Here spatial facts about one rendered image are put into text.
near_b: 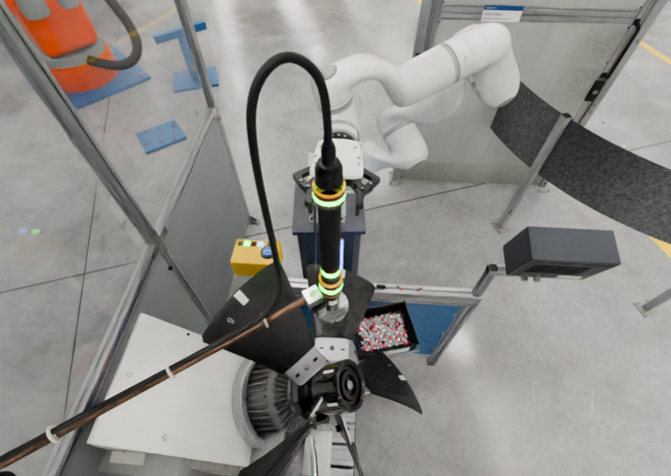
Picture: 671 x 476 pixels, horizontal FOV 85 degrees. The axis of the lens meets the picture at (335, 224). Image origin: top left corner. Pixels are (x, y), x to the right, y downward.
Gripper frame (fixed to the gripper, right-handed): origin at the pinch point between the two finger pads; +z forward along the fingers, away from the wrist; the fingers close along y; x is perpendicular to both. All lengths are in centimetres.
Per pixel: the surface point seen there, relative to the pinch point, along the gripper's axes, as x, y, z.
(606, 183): -93, -137, -100
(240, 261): -58, 34, -21
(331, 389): -39.1, -0.5, 22.4
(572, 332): -166, -140, -46
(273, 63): 34.2, 4.2, 13.1
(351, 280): -50, -5, -11
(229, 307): -21.6, 21.5, 11.4
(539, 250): -42, -60, -20
